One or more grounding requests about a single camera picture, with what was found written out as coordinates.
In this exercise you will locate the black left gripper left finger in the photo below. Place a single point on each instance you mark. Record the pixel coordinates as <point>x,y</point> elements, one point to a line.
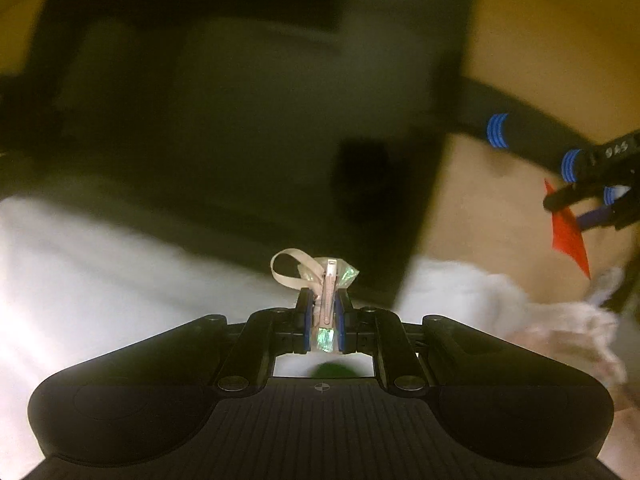
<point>250,349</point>

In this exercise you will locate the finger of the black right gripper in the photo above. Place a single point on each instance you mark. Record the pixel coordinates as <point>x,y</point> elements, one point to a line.
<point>557,199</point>
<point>620,209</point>

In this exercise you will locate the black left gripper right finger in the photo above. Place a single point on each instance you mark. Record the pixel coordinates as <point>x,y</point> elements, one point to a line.
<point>379,333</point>

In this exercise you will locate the red packet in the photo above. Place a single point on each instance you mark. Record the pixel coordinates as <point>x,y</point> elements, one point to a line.
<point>567,238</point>

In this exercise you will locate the green lid glass jar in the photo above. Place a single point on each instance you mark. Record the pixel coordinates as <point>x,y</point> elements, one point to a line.
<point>333,370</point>

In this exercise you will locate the white fringed cloth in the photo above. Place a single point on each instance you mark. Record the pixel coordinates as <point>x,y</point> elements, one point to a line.
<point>74,287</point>

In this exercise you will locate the black television monitor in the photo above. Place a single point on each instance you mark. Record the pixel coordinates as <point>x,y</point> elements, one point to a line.
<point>236,128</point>

